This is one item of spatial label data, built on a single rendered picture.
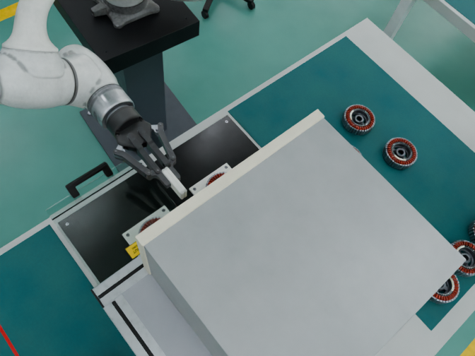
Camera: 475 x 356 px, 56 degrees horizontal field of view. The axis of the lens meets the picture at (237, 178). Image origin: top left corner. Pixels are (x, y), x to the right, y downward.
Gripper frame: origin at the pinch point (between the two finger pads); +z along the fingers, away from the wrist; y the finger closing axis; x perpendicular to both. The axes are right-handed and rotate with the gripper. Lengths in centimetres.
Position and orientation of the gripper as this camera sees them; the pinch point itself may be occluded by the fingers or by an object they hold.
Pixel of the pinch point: (174, 183)
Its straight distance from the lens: 94.8
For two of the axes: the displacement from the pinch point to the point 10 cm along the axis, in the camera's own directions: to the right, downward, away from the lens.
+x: 1.1, -4.3, -9.0
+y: -7.6, 5.4, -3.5
